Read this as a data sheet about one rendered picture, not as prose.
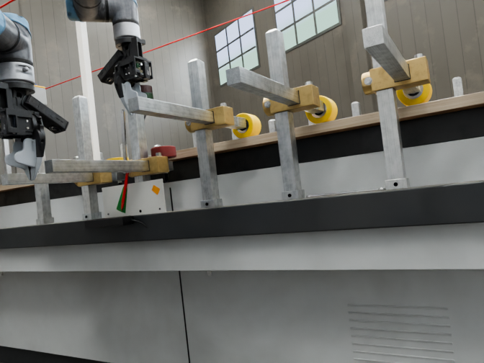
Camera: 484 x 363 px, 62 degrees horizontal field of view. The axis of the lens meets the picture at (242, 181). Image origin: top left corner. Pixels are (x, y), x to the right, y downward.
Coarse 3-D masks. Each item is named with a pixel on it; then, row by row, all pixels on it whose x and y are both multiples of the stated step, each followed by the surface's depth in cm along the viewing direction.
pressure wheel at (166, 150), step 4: (152, 148) 129; (156, 148) 128; (160, 148) 127; (164, 148) 128; (168, 148) 128; (172, 148) 129; (152, 152) 129; (156, 152) 128; (160, 152) 127; (164, 152) 127; (168, 152) 128; (172, 152) 129; (152, 156) 129; (168, 156) 128; (172, 156) 130; (168, 160) 131; (164, 176) 131; (168, 176) 131; (168, 180) 131
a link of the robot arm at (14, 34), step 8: (0, 16) 79; (0, 24) 79; (8, 24) 82; (0, 32) 80; (8, 32) 82; (16, 32) 85; (0, 40) 82; (8, 40) 83; (16, 40) 86; (0, 48) 84; (8, 48) 85
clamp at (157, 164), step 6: (156, 156) 121; (162, 156) 123; (150, 162) 122; (156, 162) 121; (162, 162) 123; (168, 162) 125; (150, 168) 122; (156, 168) 121; (162, 168) 122; (168, 168) 125; (132, 174) 126; (138, 174) 125; (144, 174) 124; (150, 174) 126
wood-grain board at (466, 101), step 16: (464, 96) 96; (480, 96) 94; (400, 112) 103; (416, 112) 101; (432, 112) 99; (448, 112) 102; (304, 128) 116; (320, 128) 113; (336, 128) 111; (352, 128) 112; (224, 144) 129; (240, 144) 126; (256, 144) 123; (176, 160) 143
